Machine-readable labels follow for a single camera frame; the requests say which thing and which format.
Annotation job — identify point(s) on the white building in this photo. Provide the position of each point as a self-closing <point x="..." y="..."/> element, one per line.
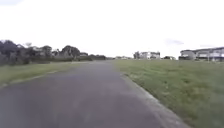
<point x="148" y="55"/>

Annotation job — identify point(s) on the grey asphalt path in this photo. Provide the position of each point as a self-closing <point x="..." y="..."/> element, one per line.
<point x="80" y="100"/>

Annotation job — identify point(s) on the grass field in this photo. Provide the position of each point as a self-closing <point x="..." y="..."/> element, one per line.
<point x="180" y="83"/>

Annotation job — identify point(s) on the row of trees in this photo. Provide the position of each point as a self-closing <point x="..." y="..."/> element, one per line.
<point x="30" y="52"/>

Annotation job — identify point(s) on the grass strip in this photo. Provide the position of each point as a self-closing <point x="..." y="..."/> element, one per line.
<point x="26" y="70"/>

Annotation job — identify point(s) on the long grey building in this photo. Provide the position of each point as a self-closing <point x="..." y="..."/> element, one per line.
<point x="203" y="54"/>

